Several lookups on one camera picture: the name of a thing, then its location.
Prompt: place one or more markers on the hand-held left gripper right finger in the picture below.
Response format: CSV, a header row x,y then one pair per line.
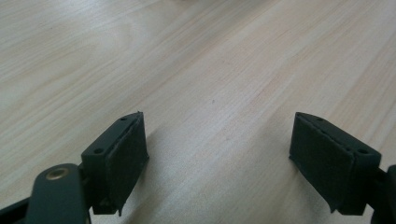
x,y
333,161

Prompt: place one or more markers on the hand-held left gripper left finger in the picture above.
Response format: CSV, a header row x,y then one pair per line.
x,y
115,161

